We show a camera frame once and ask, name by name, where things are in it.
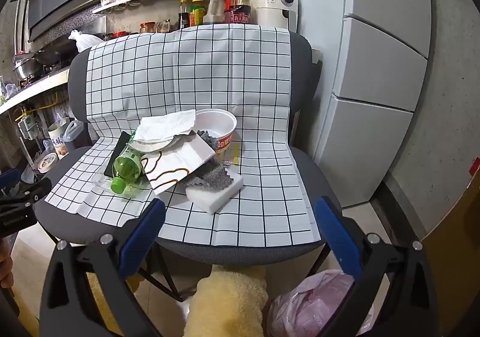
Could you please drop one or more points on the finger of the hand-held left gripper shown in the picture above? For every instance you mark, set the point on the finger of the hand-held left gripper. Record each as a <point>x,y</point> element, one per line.
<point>9,176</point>
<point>35,190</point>

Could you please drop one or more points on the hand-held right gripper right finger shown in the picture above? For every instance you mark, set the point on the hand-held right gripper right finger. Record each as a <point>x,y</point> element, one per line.
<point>337,235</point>

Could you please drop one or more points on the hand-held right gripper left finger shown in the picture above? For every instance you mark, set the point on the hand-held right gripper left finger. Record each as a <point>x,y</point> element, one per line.
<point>140,237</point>

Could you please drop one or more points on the pink trash bag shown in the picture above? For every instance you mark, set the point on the pink trash bag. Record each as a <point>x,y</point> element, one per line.
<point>311,307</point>

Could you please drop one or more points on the person's left hand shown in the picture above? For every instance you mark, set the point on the person's left hand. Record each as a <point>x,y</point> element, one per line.
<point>4,265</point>

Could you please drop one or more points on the round printed tub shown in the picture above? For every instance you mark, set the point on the round printed tub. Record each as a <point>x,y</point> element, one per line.
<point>47,162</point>

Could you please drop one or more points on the gas meter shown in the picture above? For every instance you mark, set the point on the gas meter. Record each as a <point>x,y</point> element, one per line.
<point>27,126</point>

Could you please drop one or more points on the white printed bucket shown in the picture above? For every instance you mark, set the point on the white printed bucket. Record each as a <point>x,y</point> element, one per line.
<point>58,140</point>

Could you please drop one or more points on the grey plastic jug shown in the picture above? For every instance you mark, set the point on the grey plastic jug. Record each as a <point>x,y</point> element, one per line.
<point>75,136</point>

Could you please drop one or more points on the green plastic bottle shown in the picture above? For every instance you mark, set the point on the green plastic bottle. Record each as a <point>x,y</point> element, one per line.
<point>127,168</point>

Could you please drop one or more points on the yellow gas pipe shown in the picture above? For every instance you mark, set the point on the yellow gas pipe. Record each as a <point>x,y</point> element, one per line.
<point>45,105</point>

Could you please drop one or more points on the white foam block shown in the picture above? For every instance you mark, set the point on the white foam block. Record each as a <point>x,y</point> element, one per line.
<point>215,199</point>

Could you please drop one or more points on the white paper bag brown line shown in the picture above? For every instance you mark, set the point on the white paper bag brown line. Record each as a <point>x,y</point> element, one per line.
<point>180,160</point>

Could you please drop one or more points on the kitchen counter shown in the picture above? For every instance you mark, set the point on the kitchen counter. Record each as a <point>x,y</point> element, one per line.
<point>33,89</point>

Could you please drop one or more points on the white round paper lid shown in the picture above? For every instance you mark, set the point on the white round paper lid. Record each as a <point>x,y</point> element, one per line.
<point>150,147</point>

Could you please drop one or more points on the grey dishcloth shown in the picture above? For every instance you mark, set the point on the grey dishcloth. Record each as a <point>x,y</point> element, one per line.
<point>210,177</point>

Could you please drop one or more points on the black plastic tray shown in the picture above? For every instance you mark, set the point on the black plastic tray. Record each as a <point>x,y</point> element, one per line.
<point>120,145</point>

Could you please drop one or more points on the yellow fleece garment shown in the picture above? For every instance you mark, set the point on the yellow fleece garment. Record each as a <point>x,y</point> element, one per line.
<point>225,303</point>

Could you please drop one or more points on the steel pot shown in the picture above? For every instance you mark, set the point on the steel pot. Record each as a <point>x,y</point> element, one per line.
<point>24,70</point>

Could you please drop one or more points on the white crumpled tissue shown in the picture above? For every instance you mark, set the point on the white crumpled tissue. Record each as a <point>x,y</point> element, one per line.
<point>165,125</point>

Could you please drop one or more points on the brown wooden door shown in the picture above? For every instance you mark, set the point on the brown wooden door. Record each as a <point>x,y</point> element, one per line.
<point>457,247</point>

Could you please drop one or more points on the black wok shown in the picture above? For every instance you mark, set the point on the black wok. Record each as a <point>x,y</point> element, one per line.
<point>48,56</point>

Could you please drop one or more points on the white instant noodle bowl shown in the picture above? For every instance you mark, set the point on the white instant noodle bowl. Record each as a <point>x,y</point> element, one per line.
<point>215,123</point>

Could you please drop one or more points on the white plastic bag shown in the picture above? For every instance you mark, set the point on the white plastic bag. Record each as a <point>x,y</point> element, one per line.
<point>86,42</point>

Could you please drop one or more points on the white checked cloth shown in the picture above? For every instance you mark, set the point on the white checked cloth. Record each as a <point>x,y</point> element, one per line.
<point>187,70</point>

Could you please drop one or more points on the grey office chair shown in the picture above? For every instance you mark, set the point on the grey office chair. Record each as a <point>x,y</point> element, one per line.
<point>300,59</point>

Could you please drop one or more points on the white refrigerator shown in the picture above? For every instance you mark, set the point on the white refrigerator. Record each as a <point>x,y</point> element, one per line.
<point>375,59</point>

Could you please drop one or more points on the red lid jar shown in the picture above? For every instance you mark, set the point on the red lid jar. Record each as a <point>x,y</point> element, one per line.
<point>147,27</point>

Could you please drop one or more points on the dark soy sauce bottle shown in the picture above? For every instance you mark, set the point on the dark soy sauce bottle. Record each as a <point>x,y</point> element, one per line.
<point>183,16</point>

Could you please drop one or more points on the yellow green sauce bottle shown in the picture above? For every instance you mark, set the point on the yellow green sauce bottle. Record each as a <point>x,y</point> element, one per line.
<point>196,12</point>

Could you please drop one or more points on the white jug red cap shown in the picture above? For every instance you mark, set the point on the white jug red cap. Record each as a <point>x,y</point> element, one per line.
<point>213,12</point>

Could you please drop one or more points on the white air fryer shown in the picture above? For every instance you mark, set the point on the white air fryer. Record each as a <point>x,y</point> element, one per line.
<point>270,3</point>

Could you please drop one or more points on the large cooking oil bottle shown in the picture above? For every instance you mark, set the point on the large cooking oil bottle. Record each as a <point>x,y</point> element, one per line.
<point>237,3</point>

